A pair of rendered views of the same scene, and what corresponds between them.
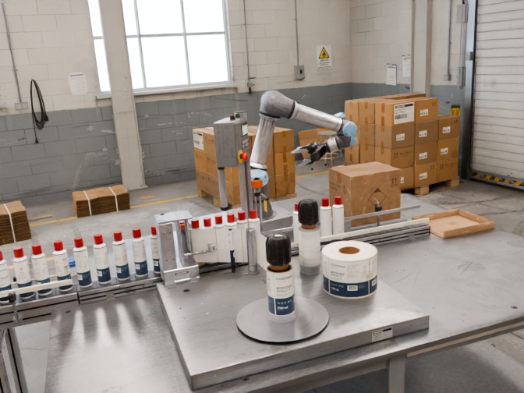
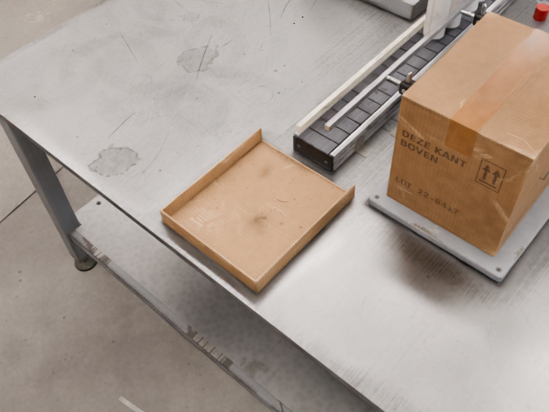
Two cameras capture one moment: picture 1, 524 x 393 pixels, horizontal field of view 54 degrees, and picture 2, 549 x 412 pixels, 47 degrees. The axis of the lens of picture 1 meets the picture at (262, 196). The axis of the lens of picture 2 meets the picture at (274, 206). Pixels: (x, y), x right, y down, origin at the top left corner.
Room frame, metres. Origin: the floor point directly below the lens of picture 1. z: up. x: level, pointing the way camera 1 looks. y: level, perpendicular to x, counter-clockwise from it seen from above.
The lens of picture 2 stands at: (3.20, -1.29, 1.84)
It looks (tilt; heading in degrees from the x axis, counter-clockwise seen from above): 52 degrees down; 153
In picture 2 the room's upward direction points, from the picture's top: 4 degrees counter-clockwise
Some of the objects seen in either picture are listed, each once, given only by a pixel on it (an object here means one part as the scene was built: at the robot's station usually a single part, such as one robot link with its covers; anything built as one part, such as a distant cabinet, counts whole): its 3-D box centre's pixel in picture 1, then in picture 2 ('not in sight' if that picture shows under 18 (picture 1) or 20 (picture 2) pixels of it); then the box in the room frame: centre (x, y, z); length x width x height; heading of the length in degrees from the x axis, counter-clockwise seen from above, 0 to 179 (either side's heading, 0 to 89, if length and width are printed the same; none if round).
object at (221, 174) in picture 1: (222, 187); not in sight; (2.21, 0.17, 1.18); 0.04 x 0.04 x 0.21
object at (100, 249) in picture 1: (101, 259); not in sight; (1.94, 0.66, 0.98); 0.05 x 0.05 x 0.20
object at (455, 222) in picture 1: (451, 222); (258, 203); (2.48, -0.96, 0.85); 0.30 x 0.26 x 0.04; 109
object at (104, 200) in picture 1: (100, 200); not in sight; (6.24, 2.02, 0.11); 0.65 x 0.54 x 0.22; 113
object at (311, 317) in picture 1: (282, 317); not in sight; (1.54, -0.04, 0.89); 0.31 x 0.31 x 0.01
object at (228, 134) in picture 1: (231, 141); not in sight; (2.21, 0.11, 1.38); 0.17 x 0.10 x 0.19; 164
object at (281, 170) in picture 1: (242, 165); not in sight; (6.18, 0.21, 0.45); 1.20 x 0.84 x 0.89; 28
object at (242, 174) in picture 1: (245, 185); not in sight; (2.29, 0.07, 1.16); 0.04 x 0.04 x 0.67; 19
